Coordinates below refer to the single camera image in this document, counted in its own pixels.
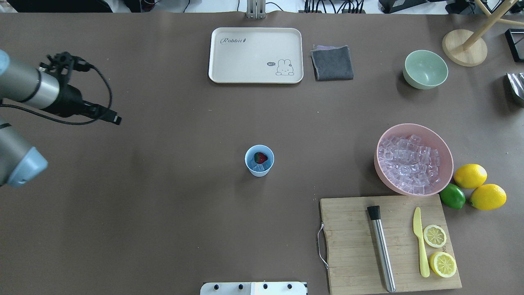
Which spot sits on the light blue plastic cup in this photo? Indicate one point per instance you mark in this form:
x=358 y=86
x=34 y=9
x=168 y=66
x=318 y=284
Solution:
x=249 y=158

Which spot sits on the steel ice scoop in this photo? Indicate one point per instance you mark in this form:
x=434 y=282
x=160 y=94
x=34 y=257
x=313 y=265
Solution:
x=516 y=85

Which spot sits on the cream rabbit tray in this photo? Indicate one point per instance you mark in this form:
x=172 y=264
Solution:
x=256 y=55

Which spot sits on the green ceramic bowl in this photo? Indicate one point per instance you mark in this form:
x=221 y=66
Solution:
x=424 y=69

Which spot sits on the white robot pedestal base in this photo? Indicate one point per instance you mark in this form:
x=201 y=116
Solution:
x=255 y=288

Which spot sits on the yellow lemon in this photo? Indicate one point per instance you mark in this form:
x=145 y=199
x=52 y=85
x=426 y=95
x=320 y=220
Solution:
x=470 y=176
x=488 y=197

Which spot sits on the grey folded cloth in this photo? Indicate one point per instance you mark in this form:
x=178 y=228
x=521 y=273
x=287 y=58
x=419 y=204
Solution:
x=332 y=63

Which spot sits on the red strawberry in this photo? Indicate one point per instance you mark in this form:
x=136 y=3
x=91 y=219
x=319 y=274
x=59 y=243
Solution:
x=260 y=157

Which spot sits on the wooden cup stand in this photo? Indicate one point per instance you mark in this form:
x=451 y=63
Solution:
x=467 y=48

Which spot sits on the yellow plastic knife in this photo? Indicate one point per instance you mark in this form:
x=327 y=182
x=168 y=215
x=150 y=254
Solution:
x=418 y=232

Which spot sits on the lemon half slice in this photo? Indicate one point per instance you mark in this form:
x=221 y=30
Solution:
x=443 y=264

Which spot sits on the black gripper strawberry side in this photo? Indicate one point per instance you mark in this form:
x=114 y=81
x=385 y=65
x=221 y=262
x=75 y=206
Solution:
x=67 y=101

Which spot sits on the clear ice cube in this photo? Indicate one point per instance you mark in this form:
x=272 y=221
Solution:
x=260 y=167

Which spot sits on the green lime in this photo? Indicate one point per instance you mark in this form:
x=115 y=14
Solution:
x=453 y=196

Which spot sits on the black mirrored tray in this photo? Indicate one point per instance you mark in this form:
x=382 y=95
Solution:
x=515 y=40

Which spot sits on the steel muddler black tip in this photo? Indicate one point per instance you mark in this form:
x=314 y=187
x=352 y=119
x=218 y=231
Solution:
x=374 y=214

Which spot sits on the pink bowl of ice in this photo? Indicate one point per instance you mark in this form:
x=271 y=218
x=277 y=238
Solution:
x=413 y=160

